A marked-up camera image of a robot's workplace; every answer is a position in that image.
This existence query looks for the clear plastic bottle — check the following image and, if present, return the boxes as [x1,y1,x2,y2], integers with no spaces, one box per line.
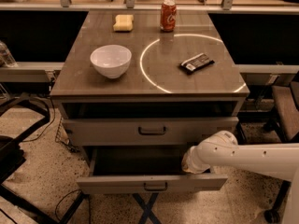
[0,41,18,67]

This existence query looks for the grey drawer cabinet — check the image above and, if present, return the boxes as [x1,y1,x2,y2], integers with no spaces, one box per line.
[50,9,250,194]

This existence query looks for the grey top drawer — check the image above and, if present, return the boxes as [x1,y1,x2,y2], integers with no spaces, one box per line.
[63,117,238,147]

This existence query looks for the office chair right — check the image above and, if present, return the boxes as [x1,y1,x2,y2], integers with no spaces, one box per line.
[235,73,299,224]

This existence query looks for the black chair left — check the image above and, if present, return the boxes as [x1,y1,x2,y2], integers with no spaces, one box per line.
[0,91,92,224]

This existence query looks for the white bowl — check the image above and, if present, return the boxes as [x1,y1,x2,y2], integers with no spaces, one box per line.
[90,45,132,78]

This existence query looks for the black floor cable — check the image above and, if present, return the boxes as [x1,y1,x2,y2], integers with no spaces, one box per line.
[54,189,92,224]

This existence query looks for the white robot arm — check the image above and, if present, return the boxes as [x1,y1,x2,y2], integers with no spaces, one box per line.
[181,131,299,224]

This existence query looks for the orange soda can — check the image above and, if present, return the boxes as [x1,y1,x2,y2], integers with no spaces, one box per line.
[160,0,177,32]

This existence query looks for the blue tape cross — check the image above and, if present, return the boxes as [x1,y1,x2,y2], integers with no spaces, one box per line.
[133,193,162,224]

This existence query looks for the grey drawer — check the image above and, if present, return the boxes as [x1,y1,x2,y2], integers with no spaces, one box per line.
[63,117,238,147]
[77,145,227,194]

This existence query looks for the yellow sponge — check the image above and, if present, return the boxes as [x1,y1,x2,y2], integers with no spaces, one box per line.
[113,15,134,32]

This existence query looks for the black snack packet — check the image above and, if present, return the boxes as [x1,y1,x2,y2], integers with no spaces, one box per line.
[179,53,214,75]

